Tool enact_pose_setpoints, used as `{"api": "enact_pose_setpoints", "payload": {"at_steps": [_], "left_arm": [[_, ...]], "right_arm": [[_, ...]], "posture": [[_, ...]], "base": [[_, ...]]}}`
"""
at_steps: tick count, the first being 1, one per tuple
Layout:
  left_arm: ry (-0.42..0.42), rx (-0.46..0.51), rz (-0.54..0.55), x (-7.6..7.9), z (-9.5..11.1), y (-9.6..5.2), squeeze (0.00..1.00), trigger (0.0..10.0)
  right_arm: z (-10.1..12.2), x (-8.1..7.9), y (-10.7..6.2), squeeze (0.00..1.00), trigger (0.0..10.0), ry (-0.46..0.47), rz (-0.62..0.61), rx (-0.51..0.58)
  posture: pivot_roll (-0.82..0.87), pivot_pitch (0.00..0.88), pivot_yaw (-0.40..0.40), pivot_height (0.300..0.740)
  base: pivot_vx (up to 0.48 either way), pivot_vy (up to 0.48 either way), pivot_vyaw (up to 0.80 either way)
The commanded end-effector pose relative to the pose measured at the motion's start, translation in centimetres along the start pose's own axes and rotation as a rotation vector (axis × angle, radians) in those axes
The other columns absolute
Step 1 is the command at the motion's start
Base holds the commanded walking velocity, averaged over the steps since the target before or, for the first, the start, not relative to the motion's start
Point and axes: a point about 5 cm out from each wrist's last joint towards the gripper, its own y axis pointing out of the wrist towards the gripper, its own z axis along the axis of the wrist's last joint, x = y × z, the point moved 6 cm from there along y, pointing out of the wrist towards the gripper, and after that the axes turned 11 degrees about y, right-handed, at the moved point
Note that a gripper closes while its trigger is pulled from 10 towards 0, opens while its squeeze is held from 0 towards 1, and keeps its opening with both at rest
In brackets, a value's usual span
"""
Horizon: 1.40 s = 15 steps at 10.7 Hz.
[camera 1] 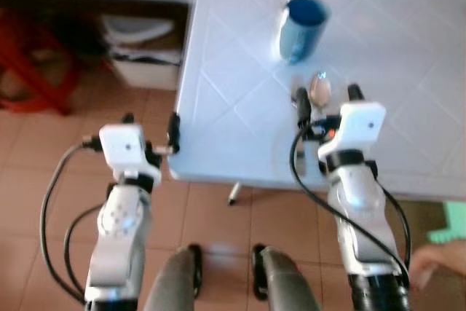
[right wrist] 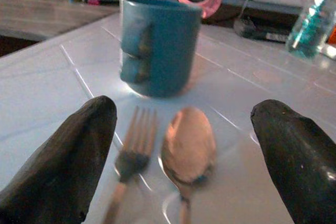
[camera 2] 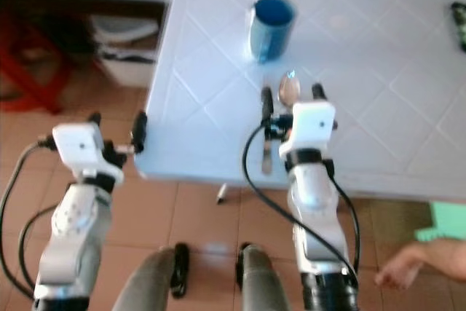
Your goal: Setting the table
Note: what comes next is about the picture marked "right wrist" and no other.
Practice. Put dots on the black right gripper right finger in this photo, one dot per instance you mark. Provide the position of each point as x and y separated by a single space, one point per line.
302 161

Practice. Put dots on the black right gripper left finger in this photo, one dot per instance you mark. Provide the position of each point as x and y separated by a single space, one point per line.
60 166

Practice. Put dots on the silver metal fork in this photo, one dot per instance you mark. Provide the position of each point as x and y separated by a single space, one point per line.
132 155

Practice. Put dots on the silver metal spoon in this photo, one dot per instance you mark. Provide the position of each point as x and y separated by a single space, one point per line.
187 148

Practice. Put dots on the clear glass with teal straw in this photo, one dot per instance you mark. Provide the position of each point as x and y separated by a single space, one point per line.
309 19

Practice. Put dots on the teal ceramic mug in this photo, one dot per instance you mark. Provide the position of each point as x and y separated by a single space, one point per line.
157 48

